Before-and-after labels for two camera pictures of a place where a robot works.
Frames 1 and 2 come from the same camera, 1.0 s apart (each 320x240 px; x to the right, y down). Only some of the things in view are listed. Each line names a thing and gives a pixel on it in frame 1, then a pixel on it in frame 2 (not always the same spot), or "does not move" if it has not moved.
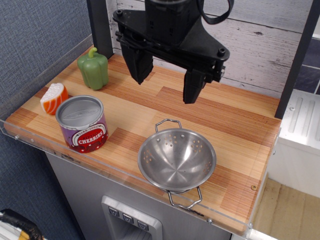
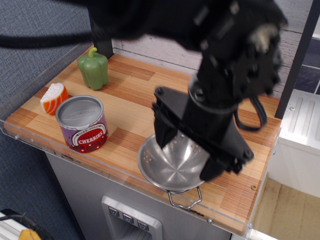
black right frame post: (297, 63) does not move
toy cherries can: (82, 121) does not move
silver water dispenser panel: (124, 222) does not move
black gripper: (174, 31) → (212, 128)
